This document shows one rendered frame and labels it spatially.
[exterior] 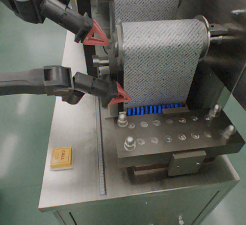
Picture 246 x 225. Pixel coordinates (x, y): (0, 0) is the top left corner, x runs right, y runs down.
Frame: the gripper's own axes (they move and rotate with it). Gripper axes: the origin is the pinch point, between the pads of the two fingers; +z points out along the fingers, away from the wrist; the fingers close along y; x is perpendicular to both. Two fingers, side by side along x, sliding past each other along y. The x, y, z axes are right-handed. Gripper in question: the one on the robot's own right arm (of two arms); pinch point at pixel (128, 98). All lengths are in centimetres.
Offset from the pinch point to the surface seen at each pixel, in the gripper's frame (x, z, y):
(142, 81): 8.5, 0.2, 0.3
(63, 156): -25.5, -13.9, 10.3
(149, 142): -2.0, 6.0, 16.0
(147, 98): 2.6, 6.3, 0.3
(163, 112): 3.1, 11.4, 5.6
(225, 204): -57, 117, 8
